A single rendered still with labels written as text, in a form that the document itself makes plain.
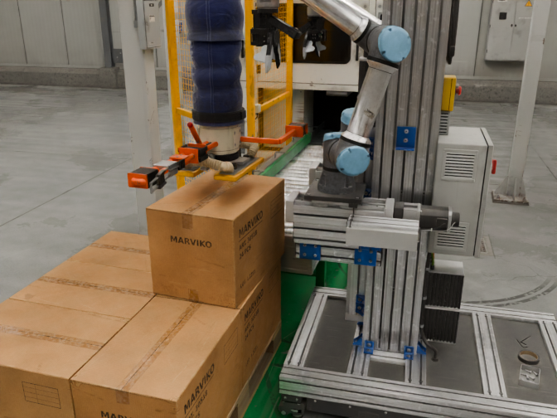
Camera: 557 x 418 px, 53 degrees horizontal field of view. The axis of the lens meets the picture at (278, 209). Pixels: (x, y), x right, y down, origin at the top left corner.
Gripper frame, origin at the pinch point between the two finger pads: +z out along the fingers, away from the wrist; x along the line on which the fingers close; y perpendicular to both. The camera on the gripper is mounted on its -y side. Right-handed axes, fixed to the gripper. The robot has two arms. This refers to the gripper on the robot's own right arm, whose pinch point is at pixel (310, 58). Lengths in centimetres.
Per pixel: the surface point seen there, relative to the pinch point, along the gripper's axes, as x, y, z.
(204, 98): -74, -9, 11
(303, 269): -22, 10, 106
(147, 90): 14, -129, 27
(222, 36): -70, -1, -14
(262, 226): -60, 10, 68
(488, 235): 186, 63, 149
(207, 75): -74, -6, 1
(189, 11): -75, -13, -23
